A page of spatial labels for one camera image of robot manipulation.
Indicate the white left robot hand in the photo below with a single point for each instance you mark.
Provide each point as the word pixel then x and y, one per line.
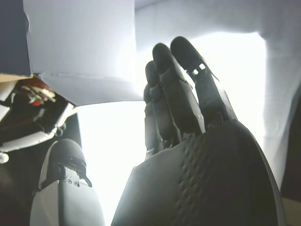
pixel 211 176

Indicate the brown bell-shaped toy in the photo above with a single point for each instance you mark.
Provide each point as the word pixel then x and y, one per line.
pixel 33 94

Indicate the cardboard box with flaps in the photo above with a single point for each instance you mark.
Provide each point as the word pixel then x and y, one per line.
pixel 82 47

